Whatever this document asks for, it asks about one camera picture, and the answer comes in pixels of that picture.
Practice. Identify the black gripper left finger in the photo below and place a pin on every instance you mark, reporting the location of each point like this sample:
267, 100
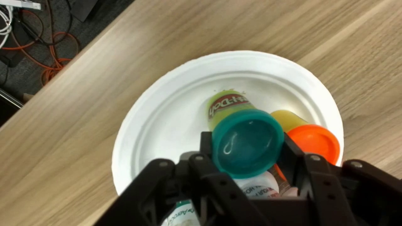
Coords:
207, 144

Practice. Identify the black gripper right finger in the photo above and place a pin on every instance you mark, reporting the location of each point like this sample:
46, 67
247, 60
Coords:
289, 157

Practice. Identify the yellow tub with orange lid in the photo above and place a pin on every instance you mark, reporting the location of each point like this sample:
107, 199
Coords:
315, 139

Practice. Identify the tub with teal lid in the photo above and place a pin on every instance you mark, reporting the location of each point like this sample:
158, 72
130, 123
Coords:
247, 142

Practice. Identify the white paper plate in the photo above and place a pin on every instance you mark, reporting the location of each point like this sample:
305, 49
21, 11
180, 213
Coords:
168, 116

